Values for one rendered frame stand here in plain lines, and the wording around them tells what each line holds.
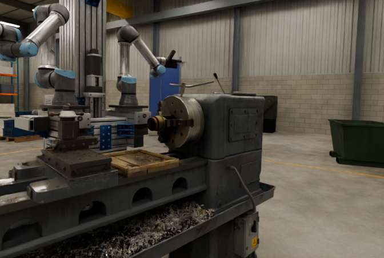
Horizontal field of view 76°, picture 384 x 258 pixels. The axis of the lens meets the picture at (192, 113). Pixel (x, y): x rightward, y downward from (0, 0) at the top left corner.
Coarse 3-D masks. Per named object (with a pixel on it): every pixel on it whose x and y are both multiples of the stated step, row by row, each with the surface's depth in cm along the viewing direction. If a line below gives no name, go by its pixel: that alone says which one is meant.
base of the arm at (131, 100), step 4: (124, 96) 191; (128, 96) 191; (132, 96) 192; (120, 100) 193; (124, 100) 190; (128, 100) 191; (132, 100) 192; (136, 100) 195; (120, 104) 192; (124, 104) 190; (128, 104) 190; (132, 104) 191; (136, 104) 194
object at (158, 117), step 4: (156, 116) 138; (160, 116) 139; (148, 120) 137; (152, 120) 135; (156, 120) 135; (160, 120) 136; (164, 120) 137; (148, 124) 138; (152, 124) 140; (156, 124) 134; (160, 124) 135; (164, 124) 137; (152, 128) 138; (156, 128) 135; (160, 128) 137
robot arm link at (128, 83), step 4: (124, 76) 196; (124, 80) 191; (128, 80) 191; (132, 80) 192; (136, 80) 197; (120, 84) 197; (124, 84) 191; (128, 84) 191; (132, 84) 192; (136, 84) 197; (120, 88) 200; (124, 88) 191; (128, 88) 191; (132, 88) 192; (124, 92) 191; (128, 92) 191; (132, 92) 192
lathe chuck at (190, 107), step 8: (168, 96) 148; (176, 96) 143; (184, 96) 150; (168, 104) 148; (176, 104) 143; (184, 104) 138; (192, 104) 142; (176, 112) 143; (184, 112) 138; (192, 112) 138; (200, 120) 141; (176, 128) 143; (184, 128) 138; (192, 128) 137; (176, 136) 144; (184, 136) 139; (192, 136) 140; (168, 144) 149; (176, 144) 144; (184, 144) 141
